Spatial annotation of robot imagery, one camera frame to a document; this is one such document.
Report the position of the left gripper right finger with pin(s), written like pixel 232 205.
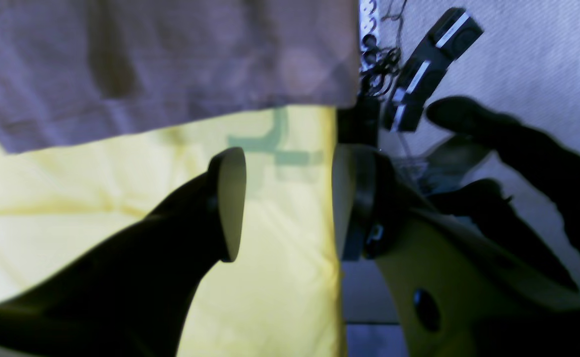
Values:
pixel 456 293

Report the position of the black power adapter brick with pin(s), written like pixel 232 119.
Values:
pixel 449 38

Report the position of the yellow tablecloth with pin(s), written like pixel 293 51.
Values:
pixel 280 298

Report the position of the white power strip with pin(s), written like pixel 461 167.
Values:
pixel 368 33

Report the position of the brown T-shirt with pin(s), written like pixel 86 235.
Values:
pixel 78 71

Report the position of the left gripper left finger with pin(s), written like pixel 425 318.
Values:
pixel 129 296

